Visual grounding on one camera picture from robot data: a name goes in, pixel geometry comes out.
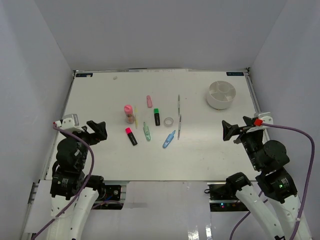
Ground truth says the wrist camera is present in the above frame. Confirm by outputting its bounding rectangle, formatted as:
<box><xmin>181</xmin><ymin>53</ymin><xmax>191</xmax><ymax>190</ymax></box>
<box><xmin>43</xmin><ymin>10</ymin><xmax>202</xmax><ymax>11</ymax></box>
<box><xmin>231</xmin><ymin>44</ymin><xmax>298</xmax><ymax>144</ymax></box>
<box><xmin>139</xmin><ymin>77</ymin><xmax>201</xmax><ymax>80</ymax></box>
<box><xmin>249</xmin><ymin>112</ymin><xmax>274</xmax><ymax>132</ymax></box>
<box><xmin>53</xmin><ymin>113</ymin><xmax>85</xmax><ymax>133</ymax></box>

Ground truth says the clear tape roll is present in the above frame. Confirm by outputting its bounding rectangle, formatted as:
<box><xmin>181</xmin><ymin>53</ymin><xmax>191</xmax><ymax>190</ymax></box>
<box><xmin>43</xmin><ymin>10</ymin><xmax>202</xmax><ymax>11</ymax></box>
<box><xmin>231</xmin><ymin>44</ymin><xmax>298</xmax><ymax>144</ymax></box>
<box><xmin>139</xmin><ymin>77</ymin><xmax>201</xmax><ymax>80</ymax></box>
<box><xmin>163</xmin><ymin>117</ymin><xmax>174</xmax><ymax>127</ymax></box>

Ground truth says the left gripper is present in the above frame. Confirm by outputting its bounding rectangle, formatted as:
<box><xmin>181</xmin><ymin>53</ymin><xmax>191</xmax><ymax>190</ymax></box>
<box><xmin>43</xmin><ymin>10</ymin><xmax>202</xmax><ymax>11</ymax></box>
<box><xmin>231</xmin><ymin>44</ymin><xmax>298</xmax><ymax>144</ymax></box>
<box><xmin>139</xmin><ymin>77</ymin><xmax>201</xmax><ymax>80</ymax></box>
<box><xmin>60</xmin><ymin>119</ymin><xmax>107</xmax><ymax>168</ymax></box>

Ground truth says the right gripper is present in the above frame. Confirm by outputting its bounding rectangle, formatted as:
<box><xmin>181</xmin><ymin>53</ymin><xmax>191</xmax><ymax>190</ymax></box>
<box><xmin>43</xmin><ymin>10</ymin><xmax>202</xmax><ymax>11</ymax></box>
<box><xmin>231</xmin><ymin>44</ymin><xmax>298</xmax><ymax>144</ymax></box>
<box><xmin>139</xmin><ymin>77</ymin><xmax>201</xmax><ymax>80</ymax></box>
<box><xmin>221</xmin><ymin>115</ymin><xmax>263</xmax><ymax>171</ymax></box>

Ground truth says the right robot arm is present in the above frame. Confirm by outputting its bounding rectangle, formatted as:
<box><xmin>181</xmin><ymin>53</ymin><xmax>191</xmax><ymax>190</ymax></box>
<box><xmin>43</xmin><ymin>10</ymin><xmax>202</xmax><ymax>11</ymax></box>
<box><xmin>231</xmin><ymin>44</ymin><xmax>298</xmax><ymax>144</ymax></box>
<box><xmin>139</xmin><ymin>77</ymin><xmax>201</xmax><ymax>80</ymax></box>
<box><xmin>221</xmin><ymin>112</ymin><xmax>315</xmax><ymax>240</ymax></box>

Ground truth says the white round divided container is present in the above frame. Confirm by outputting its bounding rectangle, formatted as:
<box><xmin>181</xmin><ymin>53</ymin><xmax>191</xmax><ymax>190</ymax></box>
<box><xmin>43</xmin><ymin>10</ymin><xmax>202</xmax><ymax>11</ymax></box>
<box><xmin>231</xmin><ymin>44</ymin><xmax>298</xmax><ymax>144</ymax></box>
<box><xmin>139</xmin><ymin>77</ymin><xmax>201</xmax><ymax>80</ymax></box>
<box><xmin>206</xmin><ymin>81</ymin><xmax>237</xmax><ymax>110</ymax></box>

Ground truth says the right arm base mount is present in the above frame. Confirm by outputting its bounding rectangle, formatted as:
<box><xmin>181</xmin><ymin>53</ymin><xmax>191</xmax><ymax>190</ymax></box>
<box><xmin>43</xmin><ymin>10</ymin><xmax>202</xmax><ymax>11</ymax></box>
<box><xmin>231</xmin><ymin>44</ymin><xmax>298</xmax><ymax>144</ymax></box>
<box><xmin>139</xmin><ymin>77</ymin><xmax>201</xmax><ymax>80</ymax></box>
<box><xmin>204</xmin><ymin>182</ymin><xmax>248</xmax><ymax>213</ymax></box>

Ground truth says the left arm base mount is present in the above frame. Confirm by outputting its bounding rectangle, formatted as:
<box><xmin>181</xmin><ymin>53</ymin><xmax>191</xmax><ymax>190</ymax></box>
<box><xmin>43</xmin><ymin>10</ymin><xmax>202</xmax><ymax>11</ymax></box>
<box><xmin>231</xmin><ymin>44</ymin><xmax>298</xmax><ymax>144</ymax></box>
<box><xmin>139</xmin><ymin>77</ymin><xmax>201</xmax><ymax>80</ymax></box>
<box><xmin>92</xmin><ymin>184</ymin><xmax>124</xmax><ymax>210</ymax></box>

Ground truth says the pink-capped black highlighter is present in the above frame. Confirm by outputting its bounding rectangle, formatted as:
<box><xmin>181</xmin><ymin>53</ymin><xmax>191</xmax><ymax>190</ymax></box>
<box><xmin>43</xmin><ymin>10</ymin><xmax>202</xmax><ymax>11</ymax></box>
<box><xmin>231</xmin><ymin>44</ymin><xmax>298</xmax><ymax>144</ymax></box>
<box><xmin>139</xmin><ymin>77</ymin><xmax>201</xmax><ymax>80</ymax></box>
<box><xmin>125</xmin><ymin>127</ymin><xmax>138</xmax><ymax>146</ymax></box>

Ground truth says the grey refill pen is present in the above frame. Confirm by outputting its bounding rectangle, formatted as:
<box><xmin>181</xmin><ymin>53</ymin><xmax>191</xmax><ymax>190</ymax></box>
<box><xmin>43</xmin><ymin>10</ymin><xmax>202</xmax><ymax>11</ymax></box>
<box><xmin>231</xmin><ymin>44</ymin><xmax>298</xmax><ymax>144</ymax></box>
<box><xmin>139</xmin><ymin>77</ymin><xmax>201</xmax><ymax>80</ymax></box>
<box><xmin>177</xmin><ymin>114</ymin><xmax>182</xmax><ymax>140</ymax></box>

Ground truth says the green-capped black highlighter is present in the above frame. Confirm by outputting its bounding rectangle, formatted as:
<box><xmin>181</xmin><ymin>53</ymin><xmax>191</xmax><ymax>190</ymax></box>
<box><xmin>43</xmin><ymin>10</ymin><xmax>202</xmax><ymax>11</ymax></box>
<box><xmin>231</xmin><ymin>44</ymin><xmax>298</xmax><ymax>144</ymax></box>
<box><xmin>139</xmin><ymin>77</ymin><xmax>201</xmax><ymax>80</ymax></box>
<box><xmin>153</xmin><ymin>108</ymin><xmax>161</xmax><ymax>126</ymax></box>

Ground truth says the blue highlighter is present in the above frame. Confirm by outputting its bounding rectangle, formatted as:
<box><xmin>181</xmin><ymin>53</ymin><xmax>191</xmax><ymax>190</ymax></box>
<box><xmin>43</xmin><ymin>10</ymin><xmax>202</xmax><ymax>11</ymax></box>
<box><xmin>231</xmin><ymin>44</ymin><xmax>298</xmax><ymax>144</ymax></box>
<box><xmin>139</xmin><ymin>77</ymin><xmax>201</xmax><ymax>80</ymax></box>
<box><xmin>162</xmin><ymin>130</ymin><xmax>176</xmax><ymax>149</ymax></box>

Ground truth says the pink-lidded small jar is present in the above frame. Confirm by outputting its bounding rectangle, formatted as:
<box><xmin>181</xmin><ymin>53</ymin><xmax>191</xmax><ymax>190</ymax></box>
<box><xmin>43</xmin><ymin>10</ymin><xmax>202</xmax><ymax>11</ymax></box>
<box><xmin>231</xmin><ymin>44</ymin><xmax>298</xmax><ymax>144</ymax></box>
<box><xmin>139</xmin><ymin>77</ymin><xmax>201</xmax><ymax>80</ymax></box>
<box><xmin>124</xmin><ymin>104</ymin><xmax>135</xmax><ymax>124</ymax></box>

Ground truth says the light green highlighter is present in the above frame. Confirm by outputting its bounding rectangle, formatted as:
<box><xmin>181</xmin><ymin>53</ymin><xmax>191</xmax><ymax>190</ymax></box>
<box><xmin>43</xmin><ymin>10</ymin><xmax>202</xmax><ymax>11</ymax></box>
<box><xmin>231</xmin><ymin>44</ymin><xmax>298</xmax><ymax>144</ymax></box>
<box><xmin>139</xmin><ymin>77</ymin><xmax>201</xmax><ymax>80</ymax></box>
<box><xmin>143</xmin><ymin>122</ymin><xmax>151</xmax><ymax>142</ymax></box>

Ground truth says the pink highlighter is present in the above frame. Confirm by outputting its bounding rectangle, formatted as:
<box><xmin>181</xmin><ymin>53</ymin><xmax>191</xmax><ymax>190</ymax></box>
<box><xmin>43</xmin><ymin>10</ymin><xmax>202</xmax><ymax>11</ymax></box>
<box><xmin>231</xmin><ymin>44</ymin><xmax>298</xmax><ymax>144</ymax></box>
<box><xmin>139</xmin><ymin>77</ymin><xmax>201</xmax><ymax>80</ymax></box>
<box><xmin>146</xmin><ymin>95</ymin><xmax>153</xmax><ymax>108</ymax></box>

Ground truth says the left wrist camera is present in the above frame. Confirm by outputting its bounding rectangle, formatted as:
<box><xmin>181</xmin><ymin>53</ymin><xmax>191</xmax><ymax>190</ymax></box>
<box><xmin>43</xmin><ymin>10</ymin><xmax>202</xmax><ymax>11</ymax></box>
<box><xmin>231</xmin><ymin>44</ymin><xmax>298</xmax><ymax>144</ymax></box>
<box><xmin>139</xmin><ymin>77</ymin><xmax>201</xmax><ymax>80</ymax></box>
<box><xmin>53</xmin><ymin>113</ymin><xmax>85</xmax><ymax>133</ymax></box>

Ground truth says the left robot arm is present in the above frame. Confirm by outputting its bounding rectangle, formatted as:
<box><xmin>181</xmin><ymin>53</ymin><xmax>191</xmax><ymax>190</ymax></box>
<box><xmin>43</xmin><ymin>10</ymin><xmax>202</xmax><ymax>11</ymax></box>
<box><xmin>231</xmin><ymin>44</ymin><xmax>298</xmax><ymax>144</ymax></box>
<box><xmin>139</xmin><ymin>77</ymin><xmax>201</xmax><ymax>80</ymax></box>
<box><xmin>32</xmin><ymin>118</ymin><xmax>108</xmax><ymax>240</ymax></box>

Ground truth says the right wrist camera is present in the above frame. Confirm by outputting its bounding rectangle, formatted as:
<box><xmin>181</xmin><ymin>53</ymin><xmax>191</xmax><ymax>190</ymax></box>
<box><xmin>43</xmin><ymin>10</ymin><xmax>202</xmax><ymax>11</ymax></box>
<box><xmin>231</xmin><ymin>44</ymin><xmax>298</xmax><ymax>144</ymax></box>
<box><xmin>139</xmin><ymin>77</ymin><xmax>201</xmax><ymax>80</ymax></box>
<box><xmin>249</xmin><ymin>112</ymin><xmax>274</xmax><ymax>132</ymax></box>

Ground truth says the yellow thin pen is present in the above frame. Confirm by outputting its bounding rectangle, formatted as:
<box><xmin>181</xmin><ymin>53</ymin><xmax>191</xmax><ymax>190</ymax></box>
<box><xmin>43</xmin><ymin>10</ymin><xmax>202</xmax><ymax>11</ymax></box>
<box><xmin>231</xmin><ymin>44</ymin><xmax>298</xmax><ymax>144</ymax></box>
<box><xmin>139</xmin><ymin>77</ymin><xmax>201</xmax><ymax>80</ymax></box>
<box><xmin>134</xmin><ymin>106</ymin><xmax>138</xmax><ymax>129</ymax></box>

